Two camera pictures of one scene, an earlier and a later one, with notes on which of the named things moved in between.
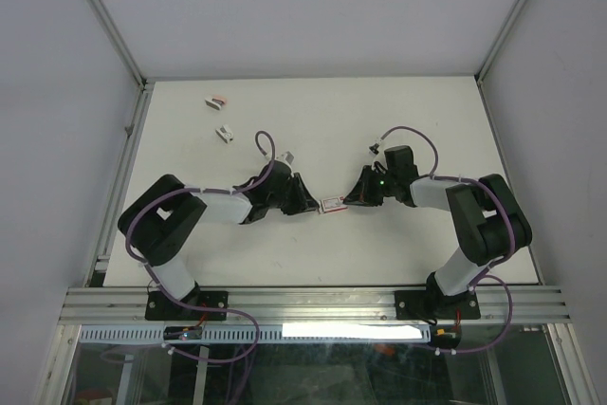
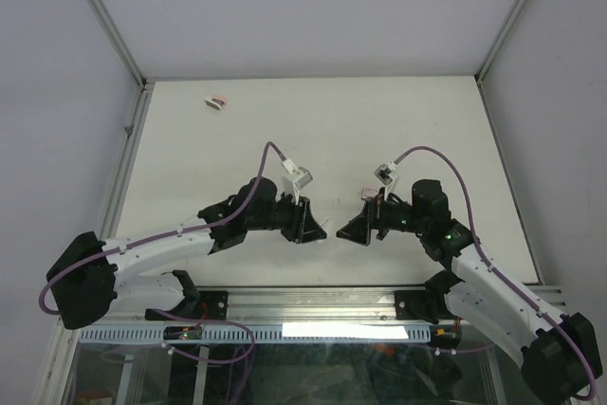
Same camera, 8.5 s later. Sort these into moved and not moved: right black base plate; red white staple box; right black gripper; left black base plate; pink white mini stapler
Moved: right black gripper; red white staple box
Not moved: left black base plate; pink white mini stapler; right black base plate
